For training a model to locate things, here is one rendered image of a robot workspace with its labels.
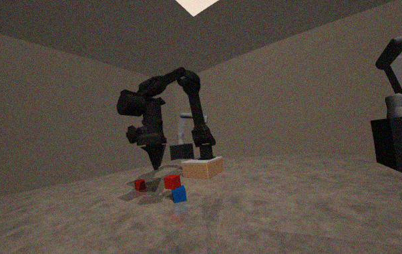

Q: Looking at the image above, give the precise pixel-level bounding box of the blue cube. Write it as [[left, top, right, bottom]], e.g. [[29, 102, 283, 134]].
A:
[[172, 185, 187, 203]]

